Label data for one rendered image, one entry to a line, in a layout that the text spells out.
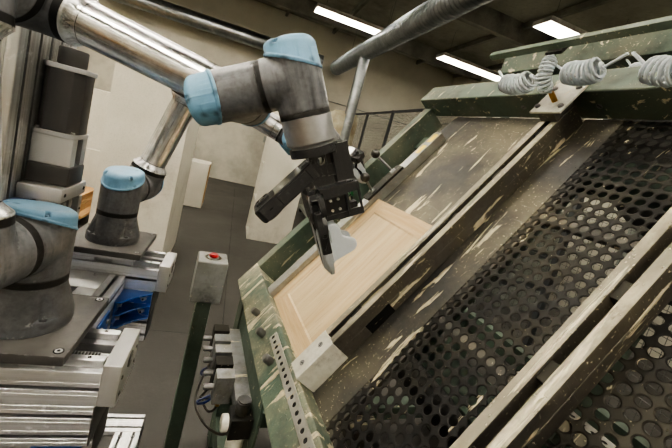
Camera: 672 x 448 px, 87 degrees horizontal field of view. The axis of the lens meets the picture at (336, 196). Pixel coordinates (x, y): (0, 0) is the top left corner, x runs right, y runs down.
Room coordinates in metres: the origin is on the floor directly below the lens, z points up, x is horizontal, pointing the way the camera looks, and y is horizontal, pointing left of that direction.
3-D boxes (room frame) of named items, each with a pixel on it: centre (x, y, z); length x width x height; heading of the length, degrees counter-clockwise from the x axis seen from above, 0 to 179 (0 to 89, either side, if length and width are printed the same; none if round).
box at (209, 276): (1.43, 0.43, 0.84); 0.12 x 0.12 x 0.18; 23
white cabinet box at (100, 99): (4.67, 3.12, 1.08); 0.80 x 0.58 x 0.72; 17
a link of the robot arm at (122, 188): (1.11, 0.67, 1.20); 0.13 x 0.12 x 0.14; 8
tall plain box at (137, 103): (3.32, 1.78, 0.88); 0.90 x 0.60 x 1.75; 17
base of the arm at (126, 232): (1.10, 0.67, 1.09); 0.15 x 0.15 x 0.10
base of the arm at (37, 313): (0.63, 0.52, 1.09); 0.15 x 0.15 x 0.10
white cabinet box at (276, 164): (5.03, 0.84, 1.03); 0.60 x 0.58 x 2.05; 17
